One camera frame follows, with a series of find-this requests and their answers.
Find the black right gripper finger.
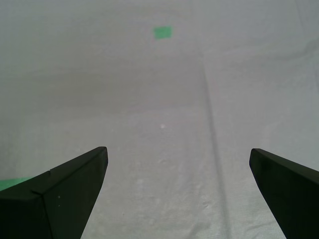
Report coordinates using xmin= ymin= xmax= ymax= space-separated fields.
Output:
xmin=249 ymin=148 xmax=319 ymax=239
xmin=0 ymin=146 xmax=109 ymax=239

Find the long green tape strip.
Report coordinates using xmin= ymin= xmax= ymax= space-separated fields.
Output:
xmin=0 ymin=176 xmax=34 ymax=192

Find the small faint green tape mark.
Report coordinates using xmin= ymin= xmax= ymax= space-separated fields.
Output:
xmin=153 ymin=26 xmax=173 ymax=40

